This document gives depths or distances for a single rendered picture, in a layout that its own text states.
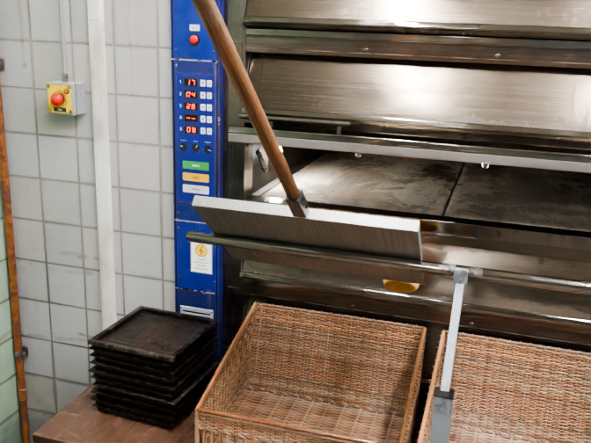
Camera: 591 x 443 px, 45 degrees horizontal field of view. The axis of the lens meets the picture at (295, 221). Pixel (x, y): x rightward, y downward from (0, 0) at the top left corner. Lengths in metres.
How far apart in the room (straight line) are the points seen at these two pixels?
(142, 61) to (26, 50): 0.42
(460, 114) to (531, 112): 0.19
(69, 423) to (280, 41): 1.27
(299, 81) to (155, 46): 0.47
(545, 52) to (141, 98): 1.21
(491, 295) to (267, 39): 0.99
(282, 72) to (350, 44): 0.22
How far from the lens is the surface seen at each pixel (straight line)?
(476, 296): 2.14
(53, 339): 2.77
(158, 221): 2.37
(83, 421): 2.23
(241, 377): 2.26
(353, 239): 1.71
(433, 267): 1.74
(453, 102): 2.03
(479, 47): 2.02
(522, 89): 2.03
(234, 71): 1.17
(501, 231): 2.09
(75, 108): 2.37
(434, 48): 2.03
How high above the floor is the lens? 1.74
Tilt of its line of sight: 16 degrees down
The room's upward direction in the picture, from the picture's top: 2 degrees clockwise
